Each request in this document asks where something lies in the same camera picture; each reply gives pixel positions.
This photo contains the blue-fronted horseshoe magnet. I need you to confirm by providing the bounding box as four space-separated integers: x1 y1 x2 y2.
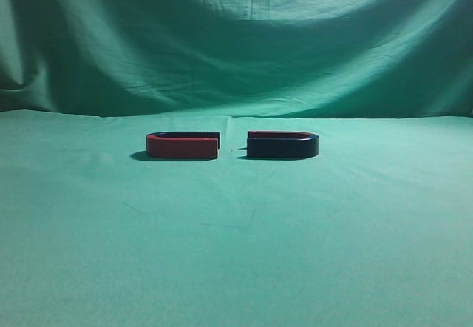
247 131 319 159

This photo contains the left red-fronted horseshoe magnet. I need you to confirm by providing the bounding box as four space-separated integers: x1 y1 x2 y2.
146 131 220 159

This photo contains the green cloth backdrop and cover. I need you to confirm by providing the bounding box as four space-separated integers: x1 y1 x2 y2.
1 0 472 326

